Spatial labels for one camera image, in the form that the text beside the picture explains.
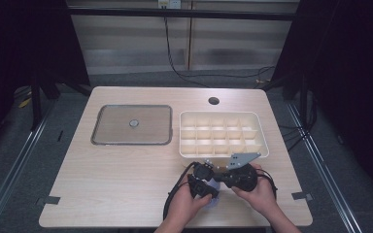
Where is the cream divided storage box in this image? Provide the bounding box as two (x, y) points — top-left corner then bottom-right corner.
(178, 111), (270, 169)

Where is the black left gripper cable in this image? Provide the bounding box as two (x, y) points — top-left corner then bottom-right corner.
(162, 161), (197, 221)

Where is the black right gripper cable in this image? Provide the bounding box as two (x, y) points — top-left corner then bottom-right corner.
(255, 168), (279, 199)

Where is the clear lid with grey rim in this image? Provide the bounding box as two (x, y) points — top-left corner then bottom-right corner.
(89, 104), (174, 147)

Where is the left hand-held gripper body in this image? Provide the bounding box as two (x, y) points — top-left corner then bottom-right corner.
(186, 173), (220, 200)

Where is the person's left hand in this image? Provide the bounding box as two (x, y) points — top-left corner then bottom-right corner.
(162, 183), (214, 229)

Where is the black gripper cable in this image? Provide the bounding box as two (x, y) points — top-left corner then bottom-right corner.
(255, 168), (279, 199)
(162, 161), (197, 221)

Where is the bundle of black floor cables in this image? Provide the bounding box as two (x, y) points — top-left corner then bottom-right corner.
(277, 93), (319, 153)

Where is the black curtain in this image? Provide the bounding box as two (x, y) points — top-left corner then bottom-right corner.
(0, 0), (91, 159)
(270, 0), (373, 198)

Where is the black wall outlet cable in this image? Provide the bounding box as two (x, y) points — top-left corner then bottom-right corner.
(162, 16), (276, 89)

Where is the black metal stand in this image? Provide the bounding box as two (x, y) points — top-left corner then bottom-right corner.
(29, 72), (44, 131)

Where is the metal floor rail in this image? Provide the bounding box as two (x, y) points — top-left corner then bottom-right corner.
(0, 101), (56, 233)
(286, 102), (365, 233)

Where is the grey tape piece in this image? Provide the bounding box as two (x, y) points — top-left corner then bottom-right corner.
(35, 195), (61, 207)
(290, 190), (315, 202)

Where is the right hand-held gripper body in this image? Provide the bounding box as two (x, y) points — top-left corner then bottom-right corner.
(221, 151), (262, 192)

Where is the black horizontal metal bar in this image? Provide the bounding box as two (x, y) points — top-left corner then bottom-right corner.
(65, 7), (301, 22)

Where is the yellow object on floor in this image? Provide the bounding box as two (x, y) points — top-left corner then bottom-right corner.
(17, 96), (33, 109)

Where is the person's right hand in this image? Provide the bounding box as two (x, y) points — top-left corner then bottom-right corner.
(230, 162), (279, 219)

